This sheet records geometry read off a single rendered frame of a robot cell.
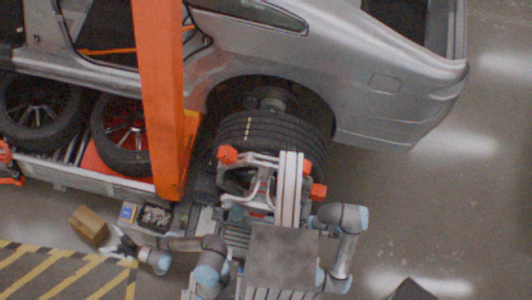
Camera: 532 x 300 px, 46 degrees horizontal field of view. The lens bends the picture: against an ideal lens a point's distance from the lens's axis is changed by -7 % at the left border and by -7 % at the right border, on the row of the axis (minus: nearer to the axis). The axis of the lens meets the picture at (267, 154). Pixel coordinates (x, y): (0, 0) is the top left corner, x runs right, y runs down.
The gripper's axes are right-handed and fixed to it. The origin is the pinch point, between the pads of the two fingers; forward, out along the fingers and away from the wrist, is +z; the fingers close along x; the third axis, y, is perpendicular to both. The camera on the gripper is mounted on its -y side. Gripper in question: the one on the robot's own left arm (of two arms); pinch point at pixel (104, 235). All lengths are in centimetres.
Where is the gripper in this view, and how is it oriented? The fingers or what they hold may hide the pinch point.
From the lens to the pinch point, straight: 333.5
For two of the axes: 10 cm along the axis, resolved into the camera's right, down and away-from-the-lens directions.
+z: -9.4, -3.3, 0.7
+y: -1.4, 5.6, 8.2
